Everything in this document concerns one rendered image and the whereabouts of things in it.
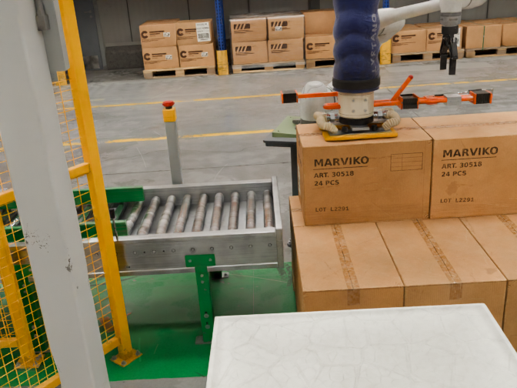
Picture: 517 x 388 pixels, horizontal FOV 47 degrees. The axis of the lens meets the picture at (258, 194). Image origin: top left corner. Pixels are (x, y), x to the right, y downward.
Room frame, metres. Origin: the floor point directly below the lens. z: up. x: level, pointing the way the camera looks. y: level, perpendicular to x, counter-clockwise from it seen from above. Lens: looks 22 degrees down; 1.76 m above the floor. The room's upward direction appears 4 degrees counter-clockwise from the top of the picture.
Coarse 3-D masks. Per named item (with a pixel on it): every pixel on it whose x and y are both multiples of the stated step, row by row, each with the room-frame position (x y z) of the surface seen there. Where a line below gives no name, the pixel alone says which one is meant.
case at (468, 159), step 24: (432, 120) 2.89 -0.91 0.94; (456, 120) 2.86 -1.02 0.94; (480, 120) 2.83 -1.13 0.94; (504, 120) 2.80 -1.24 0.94; (432, 144) 2.59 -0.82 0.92; (456, 144) 2.57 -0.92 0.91; (480, 144) 2.57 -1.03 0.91; (504, 144) 2.57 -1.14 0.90; (432, 168) 2.57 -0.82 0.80; (456, 168) 2.57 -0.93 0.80; (480, 168) 2.57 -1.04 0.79; (504, 168) 2.57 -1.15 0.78; (432, 192) 2.57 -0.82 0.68; (456, 192) 2.57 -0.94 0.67; (480, 192) 2.57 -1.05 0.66; (504, 192) 2.57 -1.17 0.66; (432, 216) 2.57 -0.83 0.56; (456, 216) 2.57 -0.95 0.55
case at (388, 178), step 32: (416, 128) 2.77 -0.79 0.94; (320, 160) 2.58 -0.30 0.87; (352, 160) 2.58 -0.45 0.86; (384, 160) 2.58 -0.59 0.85; (416, 160) 2.58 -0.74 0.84; (320, 192) 2.58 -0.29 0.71; (352, 192) 2.58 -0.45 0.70; (384, 192) 2.58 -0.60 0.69; (416, 192) 2.58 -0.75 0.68; (320, 224) 2.58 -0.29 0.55
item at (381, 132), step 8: (344, 128) 2.66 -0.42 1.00; (376, 128) 2.66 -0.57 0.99; (392, 128) 2.71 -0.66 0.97; (328, 136) 2.63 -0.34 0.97; (336, 136) 2.63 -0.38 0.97; (344, 136) 2.62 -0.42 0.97; (352, 136) 2.62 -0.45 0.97; (360, 136) 2.62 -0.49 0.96; (368, 136) 2.62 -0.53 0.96; (376, 136) 2.63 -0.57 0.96; (384, 136) 2.63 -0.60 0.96; (392, 136) 2.63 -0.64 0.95
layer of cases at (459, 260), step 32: (352, 224) 2.57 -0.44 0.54; (384, 224) 2.54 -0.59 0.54; (416, 224) 2.52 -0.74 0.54; (448, 224) 2.50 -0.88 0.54; (480, 224) 2.48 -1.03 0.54; (512, 224) 2.45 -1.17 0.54; (320, 256) 2.26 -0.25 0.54; (352, 256) 2.24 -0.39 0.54; (384, 256) 2.22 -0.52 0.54; (416, 256) 2.21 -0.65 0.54; (448, 256) 2.19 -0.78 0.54; (480, 256) 2.17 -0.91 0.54; (512, 256) 2.15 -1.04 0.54; (320, 288) 2.00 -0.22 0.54; (352, 288) 1.99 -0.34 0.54; (384, 288) 1.98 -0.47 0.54; (416, 288) 1.98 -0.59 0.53; (448, 288) 1.98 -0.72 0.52; (480, 288) 1.97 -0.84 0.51; (512, 288) 1.97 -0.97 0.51; (512, 320) 1.97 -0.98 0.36
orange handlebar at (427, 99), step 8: (304, 96) 3.02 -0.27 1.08; (312, 96) 3.02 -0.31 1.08; (320, 96) 3.02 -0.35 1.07; (328, 96) 3.02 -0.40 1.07; (424, 96) 2.79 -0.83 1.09; (432, 96) 2.77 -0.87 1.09; (440, 96) 2.79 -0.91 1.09; (464, 96) 2.76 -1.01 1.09; (472, 96) 2.75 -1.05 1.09; (328, 104) 2.78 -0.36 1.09; (336, 104) 2.78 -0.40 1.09; (376, 104) 2.74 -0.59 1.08; (384, 104) 2.74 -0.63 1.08; (392, 104) 2.74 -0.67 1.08; (400, 104) 2.74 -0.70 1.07; (432, 104) 2.74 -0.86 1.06
